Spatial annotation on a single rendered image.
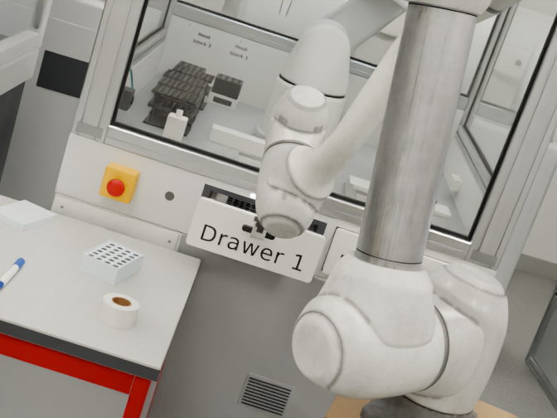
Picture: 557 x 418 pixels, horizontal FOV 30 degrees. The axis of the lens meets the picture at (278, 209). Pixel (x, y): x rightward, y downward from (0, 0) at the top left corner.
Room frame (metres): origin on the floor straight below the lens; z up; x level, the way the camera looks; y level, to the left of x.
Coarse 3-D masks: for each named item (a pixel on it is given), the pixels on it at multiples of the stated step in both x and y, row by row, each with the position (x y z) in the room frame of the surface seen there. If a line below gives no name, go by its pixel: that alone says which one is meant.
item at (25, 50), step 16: (48, 0) 3.13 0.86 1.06; (48, 16) 3.18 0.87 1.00; (32, 32) 3.11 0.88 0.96; (0, 48) 2.77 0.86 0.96; (16, 48) 2.89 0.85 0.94; (32, 48) 3.08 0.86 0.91; (0, 64) 2.77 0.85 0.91; (16, 64) 2.94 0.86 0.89; (32, 64) 3.13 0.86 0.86; (0, 80) 2.81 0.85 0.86; (16, 80) 2.98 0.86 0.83; (0, 96) 2.93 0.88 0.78; (16, 96) 3.11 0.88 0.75; (0, 112) 2.97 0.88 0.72; (16, 112) 3.16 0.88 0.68; (0, 128) 3.01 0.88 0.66; (0, 144) 3.06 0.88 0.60; (0, 160) 3.11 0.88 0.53; (0, 176) 3.16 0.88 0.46
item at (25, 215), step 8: (24, 200) 2.20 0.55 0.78; (0, 208) 2.10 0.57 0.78; (8, 208) 2.11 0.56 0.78; (16, 208) 2.13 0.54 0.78; (24, 208) 2.14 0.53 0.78; (32, 208) 2.16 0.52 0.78; (40, 208) 2.18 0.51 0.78; (0, 216) 2.07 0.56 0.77; (8, 216) 2.07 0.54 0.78; (16, 216) 2.08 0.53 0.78; (24, 216) 2.10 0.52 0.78; (32, 216) 2.11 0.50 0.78; (40, 216) 2.13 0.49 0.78; (48, 216) 2.14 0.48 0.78; (8, 224) 2.06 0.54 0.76; (16, 224) 2.06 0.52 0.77; (24, 224) 2.06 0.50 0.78; (32, 224) 2.09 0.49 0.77; (40, 224) 2.12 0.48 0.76
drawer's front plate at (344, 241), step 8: (336, 232) 2.25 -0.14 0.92; (344, 232) 2.25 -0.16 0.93; (352, 232) 2.27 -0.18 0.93; (336, 240) 2.25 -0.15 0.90; (344, 240) 2.25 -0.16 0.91; (352, 240) 2.26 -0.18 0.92; (336, 248) 2.25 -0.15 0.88; (344, 248) 2.25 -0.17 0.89; (352, 248) 2.26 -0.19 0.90; (328, 256) 2.25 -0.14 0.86; (336, 256) 2.25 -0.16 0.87; (424, 256) 2.27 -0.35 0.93; (328, 264) 2.25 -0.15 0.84; (424, 264) 2.26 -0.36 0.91; (432, 264) 2.26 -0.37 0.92; (440, 264) 2.26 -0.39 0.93; (448, 264) 2.27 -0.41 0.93; (328, 272) 2.25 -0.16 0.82
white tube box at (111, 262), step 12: (84, 252) 1.96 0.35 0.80; (96, 252) 1.99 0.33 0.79; (108, 252) 2.01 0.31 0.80; (120, 252) 2.03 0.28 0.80; (132, 252) 2.05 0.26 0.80; (84, 264) 1.95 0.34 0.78; (96, 264) 1.95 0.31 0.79; (108, 264) 1.94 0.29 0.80; (120, 264) 1.98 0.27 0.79; (132, 264) 2.00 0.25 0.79; (96, 276) 1.95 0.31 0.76; (108, 276) 1.94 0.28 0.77; (120, 276) 1.96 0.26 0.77
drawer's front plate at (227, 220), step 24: (216, 216) 2.15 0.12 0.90; (240, 216) 2.15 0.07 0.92; (192, 240) 2.15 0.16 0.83; (216, 240) 2.15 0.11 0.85; (240, 240) 2.15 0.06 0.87; (264, 240) 2.15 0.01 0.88; (288, 240) 2.16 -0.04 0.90; (312, 240) 2.16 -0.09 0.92; (264, 264) 2.15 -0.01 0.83; (288, 264) 2.16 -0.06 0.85; (312, 264) 2.16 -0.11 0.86
